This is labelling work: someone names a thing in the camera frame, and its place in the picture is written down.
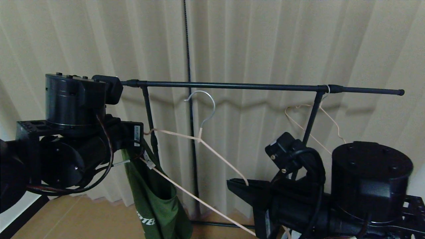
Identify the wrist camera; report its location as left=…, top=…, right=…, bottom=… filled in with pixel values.
left=265, top=132, right=307, bottom=175
left=92, top=75, right=124, bottom=105

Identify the beige curtain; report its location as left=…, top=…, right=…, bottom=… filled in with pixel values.
left=0, top=0, right=425, bottom=219

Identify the black cable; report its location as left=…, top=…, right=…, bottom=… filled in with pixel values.
left=271, top=147, right=327, bottom=239

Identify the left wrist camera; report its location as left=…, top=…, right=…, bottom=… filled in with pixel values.
left=92, top=75, right=124, bottom=105

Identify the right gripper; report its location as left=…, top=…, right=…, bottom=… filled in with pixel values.
left=253, top=179, right=333, bottom=239

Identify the pink clothes hanger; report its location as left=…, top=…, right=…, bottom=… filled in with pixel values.
left=143, top=90, right=257, bottom=237
left=285, top=100, right=348, bottom=155

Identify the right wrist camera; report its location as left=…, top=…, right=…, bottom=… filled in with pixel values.
left=265, top=132, right=307, bottom=175

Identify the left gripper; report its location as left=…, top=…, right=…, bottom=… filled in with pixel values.
left=106, top=115, right=144, bottom=155

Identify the black clothes rack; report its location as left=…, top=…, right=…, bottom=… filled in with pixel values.
left=121, top=79, right=405, bottom=230

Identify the green long-sleeved shirt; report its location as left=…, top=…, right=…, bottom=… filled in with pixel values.
left=121, top=139, right=194, bottom=239

